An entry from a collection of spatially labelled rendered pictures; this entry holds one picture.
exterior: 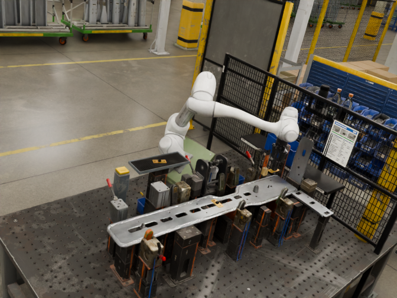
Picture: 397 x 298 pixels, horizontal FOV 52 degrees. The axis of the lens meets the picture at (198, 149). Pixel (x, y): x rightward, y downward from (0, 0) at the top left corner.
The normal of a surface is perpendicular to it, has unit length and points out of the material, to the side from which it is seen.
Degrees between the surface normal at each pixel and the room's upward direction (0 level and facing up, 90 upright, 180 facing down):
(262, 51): 91
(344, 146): 90
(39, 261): 0
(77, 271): 0
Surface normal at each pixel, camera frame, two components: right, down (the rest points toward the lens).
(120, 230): 0.17, -0.88
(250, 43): -0.73, 0.20
